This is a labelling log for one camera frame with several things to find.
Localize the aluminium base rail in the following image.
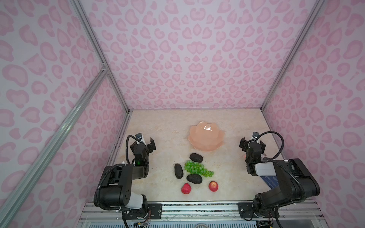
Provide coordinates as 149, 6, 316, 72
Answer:
77, 200, 328, 228

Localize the red peach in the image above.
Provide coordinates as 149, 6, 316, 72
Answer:
208, 181, 219, 192

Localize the dark avocado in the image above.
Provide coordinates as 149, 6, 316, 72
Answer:
186, 174, 202, 184
174, 163, 183, 179
189, 153, 203, 163

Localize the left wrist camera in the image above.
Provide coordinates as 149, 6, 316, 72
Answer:
135, 133, 146, 145

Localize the blue card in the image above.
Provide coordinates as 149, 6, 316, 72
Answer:
261, 176, 279, 189

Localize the dark avocado front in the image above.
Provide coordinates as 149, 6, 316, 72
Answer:
186, 174, 202, 184

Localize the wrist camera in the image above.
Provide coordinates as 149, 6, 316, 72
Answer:
135, 133, 146, 145
251, 132, 260, 141

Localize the red strawberry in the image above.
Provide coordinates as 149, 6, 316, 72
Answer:
181, 183, 192, 194

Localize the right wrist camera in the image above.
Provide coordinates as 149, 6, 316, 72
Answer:
251, 132, 260, 141

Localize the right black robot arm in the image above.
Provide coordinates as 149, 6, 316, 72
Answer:
239, 138, 320, 220

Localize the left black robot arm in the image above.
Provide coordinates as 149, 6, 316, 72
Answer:
94, 135, 156, 219

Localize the green grape bunch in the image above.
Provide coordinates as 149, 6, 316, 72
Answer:
184, 161, 214, 178

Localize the diagonal aluminium frame bar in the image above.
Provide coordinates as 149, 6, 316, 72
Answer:
1, 69, 108, 228

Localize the left black cable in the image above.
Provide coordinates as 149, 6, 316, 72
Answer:
125, 134, 139, 165

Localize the pink lotus fruit bowl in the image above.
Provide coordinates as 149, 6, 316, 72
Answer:
188, 121, 225, 152

